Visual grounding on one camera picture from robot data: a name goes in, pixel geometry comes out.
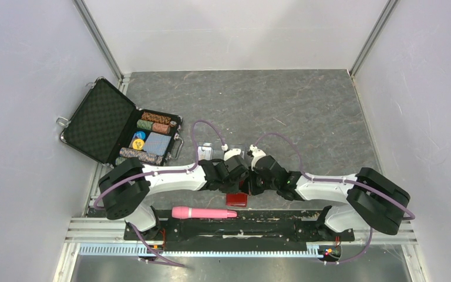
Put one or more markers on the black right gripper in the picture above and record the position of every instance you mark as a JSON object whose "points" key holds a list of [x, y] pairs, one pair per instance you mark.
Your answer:
{"points": [[254, 190]]}

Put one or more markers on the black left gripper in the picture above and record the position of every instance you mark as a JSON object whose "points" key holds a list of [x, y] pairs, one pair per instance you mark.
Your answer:
{"points": [[234, 189]]}

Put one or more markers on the red leather card holder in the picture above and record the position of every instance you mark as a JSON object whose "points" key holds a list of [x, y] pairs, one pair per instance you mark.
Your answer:
{"points": [[238, 199]]}

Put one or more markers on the clear plastic card box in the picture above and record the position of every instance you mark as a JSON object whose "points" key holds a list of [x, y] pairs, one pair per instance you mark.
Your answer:
{"points": [[210, 151]]}

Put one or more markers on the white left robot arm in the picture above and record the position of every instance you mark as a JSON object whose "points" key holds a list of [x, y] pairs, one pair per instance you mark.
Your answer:
{"points": [[123, 190]]}

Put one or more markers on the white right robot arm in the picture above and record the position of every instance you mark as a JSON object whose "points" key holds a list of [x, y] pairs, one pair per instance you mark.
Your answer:
{"points": [[365, 199]]}

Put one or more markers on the blue playing card deck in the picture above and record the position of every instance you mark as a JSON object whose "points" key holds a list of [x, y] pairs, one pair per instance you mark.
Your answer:
{"points": [[156, 143]]}

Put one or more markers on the pink cylindrical wand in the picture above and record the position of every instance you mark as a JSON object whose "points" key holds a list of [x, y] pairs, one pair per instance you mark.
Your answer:
{"points": [[183, 212]]}

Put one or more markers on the green and brown chip stack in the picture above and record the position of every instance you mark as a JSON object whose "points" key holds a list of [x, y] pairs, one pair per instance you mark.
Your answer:
{"points": [[153, 126]]}

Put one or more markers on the purple poker chip stack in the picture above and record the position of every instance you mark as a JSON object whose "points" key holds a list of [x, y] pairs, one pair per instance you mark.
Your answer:
{"points": [[144, 157]]}

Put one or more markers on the brown poker chip stack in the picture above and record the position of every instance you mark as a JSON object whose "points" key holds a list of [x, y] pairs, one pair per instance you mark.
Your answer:
{"points": [[156, 118]]}

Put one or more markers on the yellow poker chip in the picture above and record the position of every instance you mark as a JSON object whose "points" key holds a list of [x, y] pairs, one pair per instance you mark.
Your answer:
{"points": [[137, 144]]}

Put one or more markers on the blue poker chip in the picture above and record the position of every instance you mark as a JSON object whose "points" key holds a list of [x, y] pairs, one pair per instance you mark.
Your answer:
{"points": [[140, 135]]}

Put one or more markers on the green poker chip stack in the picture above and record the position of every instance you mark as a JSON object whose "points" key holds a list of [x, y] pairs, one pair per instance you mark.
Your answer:
{"points": [[119, 160]]}

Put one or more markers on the black poker chip case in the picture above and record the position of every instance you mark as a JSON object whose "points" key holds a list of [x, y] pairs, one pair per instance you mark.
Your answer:
{"points": [[105, 121]]}

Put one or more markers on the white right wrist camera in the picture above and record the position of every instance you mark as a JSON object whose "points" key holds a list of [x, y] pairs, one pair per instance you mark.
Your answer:
{"points": [[255, 154]]}

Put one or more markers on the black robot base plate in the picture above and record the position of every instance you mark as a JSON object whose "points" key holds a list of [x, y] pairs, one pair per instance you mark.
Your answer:
{"points": [[251, 230]]}

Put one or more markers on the toothed aluminium rail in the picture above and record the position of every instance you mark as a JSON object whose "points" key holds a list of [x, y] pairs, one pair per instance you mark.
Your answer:
{"points": [[138, 249]]}

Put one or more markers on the right aluminium frame post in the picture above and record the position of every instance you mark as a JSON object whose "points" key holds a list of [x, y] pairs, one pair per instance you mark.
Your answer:
{"points": [[378, 27]]}

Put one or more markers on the aluminium frame post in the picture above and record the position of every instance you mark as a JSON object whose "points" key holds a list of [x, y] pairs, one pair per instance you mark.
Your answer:
{"points": [[378, 27], [96, 34]]}

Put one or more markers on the left aluminium frame post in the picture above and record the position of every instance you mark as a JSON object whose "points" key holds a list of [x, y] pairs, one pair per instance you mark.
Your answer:
{"points": [[96, 34]]}

